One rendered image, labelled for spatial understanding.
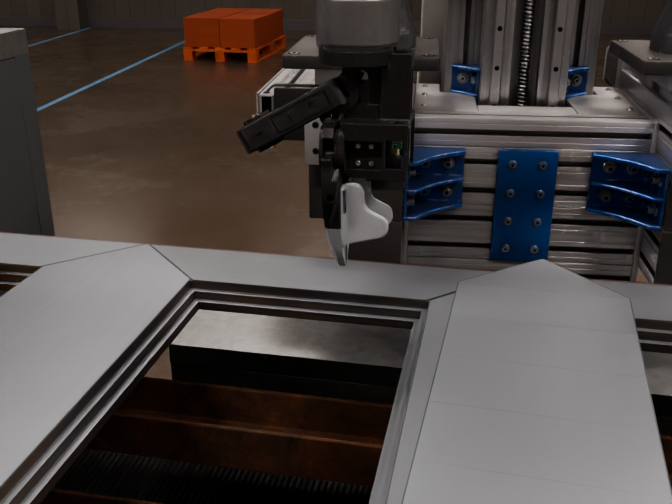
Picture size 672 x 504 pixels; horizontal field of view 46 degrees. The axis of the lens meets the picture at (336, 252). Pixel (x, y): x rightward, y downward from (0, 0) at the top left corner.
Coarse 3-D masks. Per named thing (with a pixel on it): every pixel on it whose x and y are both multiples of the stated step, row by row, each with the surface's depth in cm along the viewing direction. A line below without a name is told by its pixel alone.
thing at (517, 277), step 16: (496, 272) 90; (512, 272) 90; (528, 272) 90; (544, 272) 90; (560, 272) 90; (528, 288) 86; (544, 288) 86; (560, 288) 86; (576, 288) 86; (592, 288) 86; (608, 288) 86
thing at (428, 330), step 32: (0, 288) 92; (192, 288) 88; (224, 288) 88; (256, 288) 87; (160, 320) 81; (320, 320) 85; (352, 320) 84; (384, 320) 83; (416, 320) 83; (640, 320) 79; (128, 352) 74; (160, 352) 78; (416, 352) 75; (96, 384) 68; (128, 384) 71; (416, 384) 68; (96, 416) 67; (416, 416) 64; (64, 448) 62; (384, 448) 63; (32, 480) 58; (384, 480) 58
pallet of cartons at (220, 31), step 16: (192, 16) 770; (208, 16) 770; (224, 16) 773; (240, 16) 770; (256, 16) 770; (272, 16) 803; (192, 32) 764; (208, 32) 762; (224, 32) 759; (240, 32) 755; (256, 32) 757; (272, 32) 807; (192, 48) 769; (208, 48) 766; (224, 48) 763; (240, 48) 759; (256, 48) 759; (272, 48) 808
